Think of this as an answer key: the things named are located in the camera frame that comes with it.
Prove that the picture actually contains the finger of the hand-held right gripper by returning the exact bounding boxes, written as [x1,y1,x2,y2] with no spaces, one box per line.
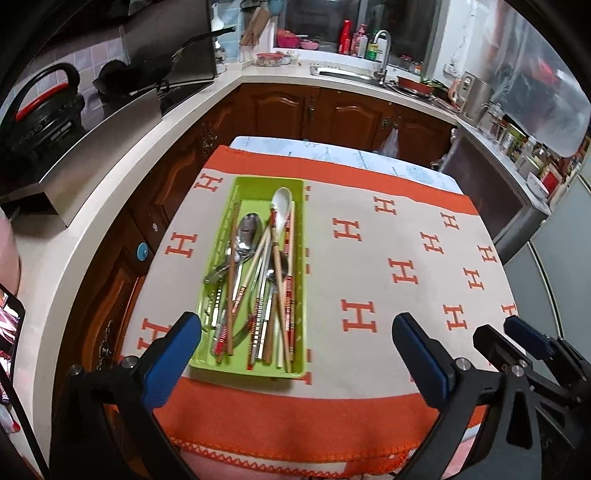
[503,316,591,393]
[473,324,585,407]

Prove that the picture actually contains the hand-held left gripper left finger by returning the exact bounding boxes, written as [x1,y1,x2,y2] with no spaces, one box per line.
[48,311,204,480]

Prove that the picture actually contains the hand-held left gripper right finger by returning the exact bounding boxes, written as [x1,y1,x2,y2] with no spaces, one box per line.
[392,312,562,480]

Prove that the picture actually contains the green plastic utensil tray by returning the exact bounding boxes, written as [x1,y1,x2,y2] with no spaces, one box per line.
[188,176,309,379]

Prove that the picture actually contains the white ceramic spoon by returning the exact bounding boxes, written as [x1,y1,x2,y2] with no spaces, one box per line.
[270,186,294,232]

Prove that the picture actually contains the grey refrigerator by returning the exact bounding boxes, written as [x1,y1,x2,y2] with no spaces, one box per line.
[503,171,591,342]

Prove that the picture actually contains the orange patterned blanket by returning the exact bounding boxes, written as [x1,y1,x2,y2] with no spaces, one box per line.
[121,144,520,467]

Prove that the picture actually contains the white bowl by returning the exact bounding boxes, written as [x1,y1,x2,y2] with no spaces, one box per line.
[526,172,551,197]

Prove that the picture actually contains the dark steel kitchen appliance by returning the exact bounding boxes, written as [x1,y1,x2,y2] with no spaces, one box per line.
[438,127,552,266]

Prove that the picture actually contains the colourful packets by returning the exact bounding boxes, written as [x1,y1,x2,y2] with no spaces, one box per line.
[0,281,26,435]

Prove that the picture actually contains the pink rice cooker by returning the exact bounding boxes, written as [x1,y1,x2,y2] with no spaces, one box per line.
[0,217,21,296]

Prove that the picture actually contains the row of condiment jars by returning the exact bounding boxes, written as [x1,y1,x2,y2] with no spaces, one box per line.
[480,102,583,185]

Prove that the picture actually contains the hanging plastic bag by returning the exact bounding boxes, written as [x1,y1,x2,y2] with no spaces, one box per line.
[373,127,400,158]

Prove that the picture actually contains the stainless steel stove guard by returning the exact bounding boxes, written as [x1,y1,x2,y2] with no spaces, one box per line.
[39,88,164,227]

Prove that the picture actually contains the light blue tablecloth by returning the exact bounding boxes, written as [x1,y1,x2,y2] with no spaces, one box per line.
[229,135,462,195]

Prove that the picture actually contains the steel electric kettle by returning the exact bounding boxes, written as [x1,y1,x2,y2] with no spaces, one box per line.
[459,71,492,123]

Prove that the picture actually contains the clear plastic bag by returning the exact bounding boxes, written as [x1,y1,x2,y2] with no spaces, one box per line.
[480,0,591,158]

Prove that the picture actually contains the black gas stove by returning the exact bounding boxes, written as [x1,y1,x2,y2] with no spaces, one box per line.
[157,76,218,116]

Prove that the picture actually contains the black and red kettle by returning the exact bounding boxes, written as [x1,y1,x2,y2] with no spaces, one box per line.
[0,62,86,176]

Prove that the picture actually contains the wooden kitchen cabinets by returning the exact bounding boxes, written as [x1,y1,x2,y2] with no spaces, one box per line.
[51,83,458,462]

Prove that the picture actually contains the red frying pan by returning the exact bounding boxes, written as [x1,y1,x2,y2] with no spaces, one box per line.
[396,75,437,99]

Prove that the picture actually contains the black wok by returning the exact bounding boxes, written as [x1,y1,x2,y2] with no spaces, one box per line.
[92,25,237,100]

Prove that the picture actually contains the steel sink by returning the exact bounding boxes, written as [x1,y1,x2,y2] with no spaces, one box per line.
[309,65,386,86]

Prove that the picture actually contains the small steel pot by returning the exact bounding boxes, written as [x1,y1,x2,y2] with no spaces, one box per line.
[213,39,229,75]

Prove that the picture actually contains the steel faucet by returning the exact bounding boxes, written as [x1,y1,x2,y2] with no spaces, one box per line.
[372,30,393,86]

